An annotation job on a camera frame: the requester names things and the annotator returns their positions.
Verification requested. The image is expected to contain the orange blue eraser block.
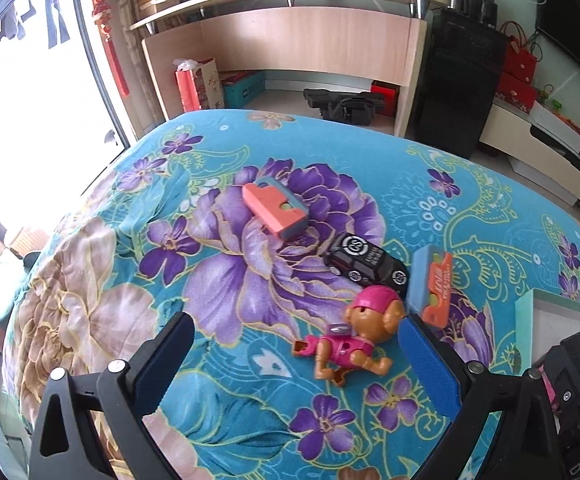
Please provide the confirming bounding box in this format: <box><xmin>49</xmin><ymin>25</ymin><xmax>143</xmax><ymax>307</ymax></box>
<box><xmin>242</xmin><ymin>177</ymin><xmax>309</xmax><ymax>240</ymax></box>

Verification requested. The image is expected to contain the white shallow tray box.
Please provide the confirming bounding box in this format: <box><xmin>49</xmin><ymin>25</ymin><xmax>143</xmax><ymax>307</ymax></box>
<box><xmin>514</xmin><ymin>288</ymin><xmax>580</xmax><ymax>372</ymax></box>

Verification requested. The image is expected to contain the black bag on floor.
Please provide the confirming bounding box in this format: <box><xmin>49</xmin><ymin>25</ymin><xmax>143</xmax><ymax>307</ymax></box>
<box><xmin>303</xmin><ymin>89</ymin><xmax>384</xmax><ymax>126</ymax></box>

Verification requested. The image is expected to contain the teal storage crate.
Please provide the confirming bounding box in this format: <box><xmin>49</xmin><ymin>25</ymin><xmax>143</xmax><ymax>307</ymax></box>
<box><xmin>219</xmin><ymin>70</ymin><xmax>265</xmax><ymax>108</ymax></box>

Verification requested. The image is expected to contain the white tv stand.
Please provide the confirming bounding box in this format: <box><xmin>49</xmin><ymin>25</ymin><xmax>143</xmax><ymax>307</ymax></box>
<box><xmin>481</xmin><ymin>99</ymin><xmax>580</xmax><ymax>201</ymax></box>

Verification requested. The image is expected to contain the red handbag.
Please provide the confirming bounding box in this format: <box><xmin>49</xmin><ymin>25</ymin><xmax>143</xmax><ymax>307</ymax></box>
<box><xmin>499</xmin><ymin>21</ymin><xmax>543</xmax><ymax>84</ymax></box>

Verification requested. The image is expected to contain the black toy car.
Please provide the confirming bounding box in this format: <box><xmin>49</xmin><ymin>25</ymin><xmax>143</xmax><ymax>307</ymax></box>
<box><xmin>322</xmin><ymin>233</ymin><xmax>409</xmax><ymax>299</ymax></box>

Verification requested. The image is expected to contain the black cabinet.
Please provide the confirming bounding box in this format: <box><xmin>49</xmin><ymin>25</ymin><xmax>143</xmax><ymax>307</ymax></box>
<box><xmin>413</xmin><ymin>10</ymin><xmax>507</xmax><ymax>158</ymax></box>

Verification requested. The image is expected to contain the floral blanket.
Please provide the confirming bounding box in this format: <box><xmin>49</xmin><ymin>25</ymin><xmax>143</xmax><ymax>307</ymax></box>
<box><xmin>1</xmin><ymin>110</ymin><xmax>580</xmax><ymax>479</ymax></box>

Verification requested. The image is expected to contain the red gift bag on floor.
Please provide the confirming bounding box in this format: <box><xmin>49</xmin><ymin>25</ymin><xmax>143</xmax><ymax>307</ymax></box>
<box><xmin>174</xmin><ymin>58</ymin><xmax>225</xmax><ymax>113</ymax></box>

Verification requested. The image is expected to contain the wooden curved desk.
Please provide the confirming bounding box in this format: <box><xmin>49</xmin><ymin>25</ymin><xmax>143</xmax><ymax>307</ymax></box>
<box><xmin>131</xmin><ymin>0</ymin><xmax>450</xmax><ymax>136</ymax></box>

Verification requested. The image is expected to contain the pink toy dog figure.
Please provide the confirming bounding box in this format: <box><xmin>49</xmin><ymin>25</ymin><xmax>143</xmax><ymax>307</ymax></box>
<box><xmin>292</xmin><ymin>285</ymin><xmax>406</xmax><ymax>387</ymax></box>

